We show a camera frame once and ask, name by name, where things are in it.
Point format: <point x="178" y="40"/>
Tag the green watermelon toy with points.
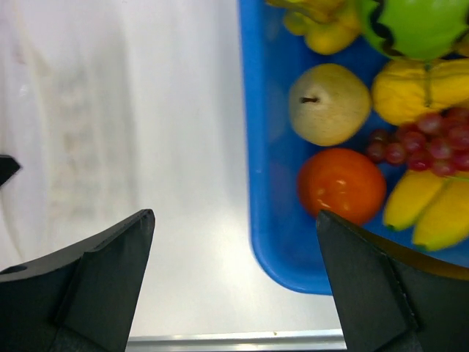
<point x="419" y="30"/>

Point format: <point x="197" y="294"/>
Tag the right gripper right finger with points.
<point x="389" y="297"/>

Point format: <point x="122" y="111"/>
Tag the pale yellow pear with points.
<point x="328" y="104"/>

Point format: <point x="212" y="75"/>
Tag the orange persimmon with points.
<point x="341" y="181"/>

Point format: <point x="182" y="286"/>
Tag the clear zip top bag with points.
<point x="66" y="118"/>

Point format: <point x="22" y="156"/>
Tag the yellow banana bunch front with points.
<point x="435" y="207"/>

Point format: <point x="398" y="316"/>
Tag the yellow starfruit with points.
<point x="404" y="90"/>

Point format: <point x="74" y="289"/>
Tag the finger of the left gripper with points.
<point x="8" y="168"/>

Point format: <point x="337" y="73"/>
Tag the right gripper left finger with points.
<point x="82" y="297"/>

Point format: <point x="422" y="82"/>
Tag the aluminium rail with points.
<point x="308" y="340"/>

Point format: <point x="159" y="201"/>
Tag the red grape bunch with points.
<point x="437" y="141"/>

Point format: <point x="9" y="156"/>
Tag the small yellow banana bunch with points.
<point x="327" y="26"/>

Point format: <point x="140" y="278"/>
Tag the blue plastic bin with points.
<point x="283" y="235"/>

